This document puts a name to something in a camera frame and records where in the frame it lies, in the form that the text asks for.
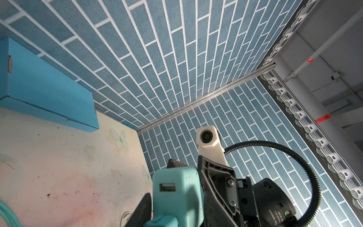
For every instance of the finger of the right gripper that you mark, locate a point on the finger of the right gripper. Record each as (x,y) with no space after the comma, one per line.
(174,163)

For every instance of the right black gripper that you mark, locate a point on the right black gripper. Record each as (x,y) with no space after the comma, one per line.
(232,202)

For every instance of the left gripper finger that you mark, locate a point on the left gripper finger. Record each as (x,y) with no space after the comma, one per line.
(142,213)

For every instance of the teal square charger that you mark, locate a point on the teal square charger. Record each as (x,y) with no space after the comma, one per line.
(177,198)

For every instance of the teal plug adapter with prongs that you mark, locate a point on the teal plug adapter with prongs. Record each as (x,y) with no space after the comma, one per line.
(9,216)

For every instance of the light blue box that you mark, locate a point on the light blue box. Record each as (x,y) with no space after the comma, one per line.
(32,86)

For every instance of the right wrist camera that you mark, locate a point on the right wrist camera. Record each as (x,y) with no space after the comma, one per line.
(209,145)

